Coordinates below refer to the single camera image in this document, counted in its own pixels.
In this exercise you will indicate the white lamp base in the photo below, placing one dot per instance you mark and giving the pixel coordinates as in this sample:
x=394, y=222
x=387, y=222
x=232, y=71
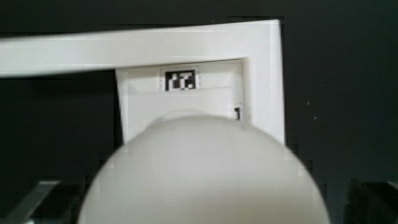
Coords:
x=182, y=87

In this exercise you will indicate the white lamp bulb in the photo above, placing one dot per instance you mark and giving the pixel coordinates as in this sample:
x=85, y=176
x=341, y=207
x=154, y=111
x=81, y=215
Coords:
x=204, y=172

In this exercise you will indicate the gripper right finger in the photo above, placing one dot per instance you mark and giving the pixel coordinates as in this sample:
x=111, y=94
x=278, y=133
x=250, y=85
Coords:
x=373, y=203

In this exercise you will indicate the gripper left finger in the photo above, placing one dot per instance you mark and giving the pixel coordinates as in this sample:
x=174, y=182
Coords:
x=51, y=204

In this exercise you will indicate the white frame wall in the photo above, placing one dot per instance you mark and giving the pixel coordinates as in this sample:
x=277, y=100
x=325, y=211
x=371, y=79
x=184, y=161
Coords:
x=106, y=50

